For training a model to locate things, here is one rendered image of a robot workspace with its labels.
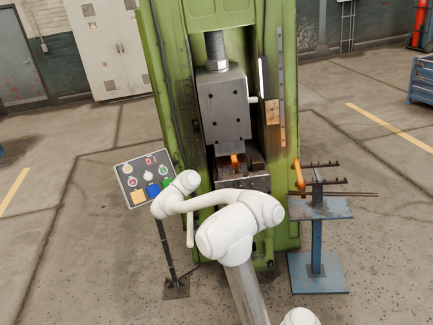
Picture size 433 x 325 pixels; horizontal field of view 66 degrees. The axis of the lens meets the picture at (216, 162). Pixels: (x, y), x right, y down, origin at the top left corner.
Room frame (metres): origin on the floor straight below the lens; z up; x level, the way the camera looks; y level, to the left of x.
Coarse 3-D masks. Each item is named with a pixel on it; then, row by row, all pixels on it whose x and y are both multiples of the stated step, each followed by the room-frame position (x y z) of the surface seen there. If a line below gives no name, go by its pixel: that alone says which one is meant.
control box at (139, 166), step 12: (144, 156) 1.86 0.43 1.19; (156, 156) 1.88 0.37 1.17; (168, 156) 1.90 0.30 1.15; (120, 168) 1.78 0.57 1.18; (132, 168) 1.80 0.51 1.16; (144, 168) 1.82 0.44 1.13; (156, 168) 1.83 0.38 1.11; (168, 168) 1.85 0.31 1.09; (120, 180) 1.74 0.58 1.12; (144, 180) 1.77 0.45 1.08; (156, 180) 1.79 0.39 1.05; (144, 192) 1.73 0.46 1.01; (132, 204) 1.67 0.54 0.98
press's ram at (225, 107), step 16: (208, 80) 2.01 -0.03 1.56; (224, 80) 1.96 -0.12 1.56; (240, 80) 1.95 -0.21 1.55; (208, 96) 1.96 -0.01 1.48; (224, 96) 1.95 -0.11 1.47; (240, 96) 1.95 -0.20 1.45; (208, 112) 1.95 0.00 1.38; (224, 112) 1.95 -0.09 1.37; (240, 112) 1.95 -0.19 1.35; (208, 128) 1.95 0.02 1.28; (224, 128) 1.95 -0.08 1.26; (240, 128) 1.95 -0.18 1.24; (208, 144) 1.95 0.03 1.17
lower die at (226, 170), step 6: (222, 156) 2.09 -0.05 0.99; (228, 156) 2.08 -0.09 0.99; (240, 156) 2.05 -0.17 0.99; (216, 162) 2.03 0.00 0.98; (222, 162) 2.02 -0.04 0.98; (228, 162) 1.99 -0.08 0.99; (240, 162) 1.96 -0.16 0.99; (246, 162) 1.95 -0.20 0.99; (222, 168) 1.95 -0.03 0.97; (228, 168) 1.95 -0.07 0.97; (240, 168) 1.95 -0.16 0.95; (246, 168) 1.95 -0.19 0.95; (222, 174) 1.95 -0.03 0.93; (228, 174) 1.95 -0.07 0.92; (234, 174) 1.95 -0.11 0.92
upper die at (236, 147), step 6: (240, 138) 1.98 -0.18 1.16; (216, 144) 1.95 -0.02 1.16; (222, 144) 1.95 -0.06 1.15; (228, 144) 1.95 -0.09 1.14; (234, 144) 1.95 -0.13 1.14; (240, 144) 1.95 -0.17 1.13; (216, 150) 1.95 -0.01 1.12; (222, 150) 1.95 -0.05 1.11; (228, 150) 1.95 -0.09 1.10; (234, 150) 1.95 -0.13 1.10; (240, 150) 1.95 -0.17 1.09; (216, 156) 1.95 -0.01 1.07
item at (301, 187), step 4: (296, 160) 1.97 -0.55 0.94; (296, 164) 1.92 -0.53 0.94; (296, 168) 1.87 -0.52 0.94; (296, 172) 1.82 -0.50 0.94; (300, 172) 1.81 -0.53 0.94; (300, 176) 1.77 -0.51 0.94; (300, 180) 1.73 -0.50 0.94; (300, 184) 1.67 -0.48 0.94; (304, 184) 1.66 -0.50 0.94; (300, 188) 1.63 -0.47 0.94; (304, 188) 1.63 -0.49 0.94; (300, 192) 1.63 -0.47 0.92; (304, 192) 1.59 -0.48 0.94; (304, 196) 1.57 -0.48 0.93
